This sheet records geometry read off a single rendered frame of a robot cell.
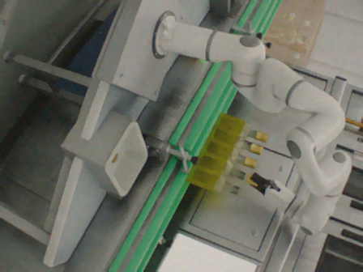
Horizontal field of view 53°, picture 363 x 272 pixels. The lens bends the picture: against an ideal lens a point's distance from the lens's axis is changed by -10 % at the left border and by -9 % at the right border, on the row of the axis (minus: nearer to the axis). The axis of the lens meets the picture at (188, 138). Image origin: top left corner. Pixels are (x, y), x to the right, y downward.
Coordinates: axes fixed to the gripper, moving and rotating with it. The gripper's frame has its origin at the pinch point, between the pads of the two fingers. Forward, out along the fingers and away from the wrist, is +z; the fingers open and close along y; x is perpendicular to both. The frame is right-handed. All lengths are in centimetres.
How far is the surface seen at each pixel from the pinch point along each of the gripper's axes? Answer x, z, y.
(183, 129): 5.4, 27.2, 13.4
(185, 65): -15.4, 44.3, 15.6
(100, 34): -9, 87, 13
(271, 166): -13.9, 1.8, -12.5
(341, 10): -477, 130, -308
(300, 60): -281, 108, -254
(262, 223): 7.1, -9.8, -12.7
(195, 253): 31.2, 2.0, -12.6
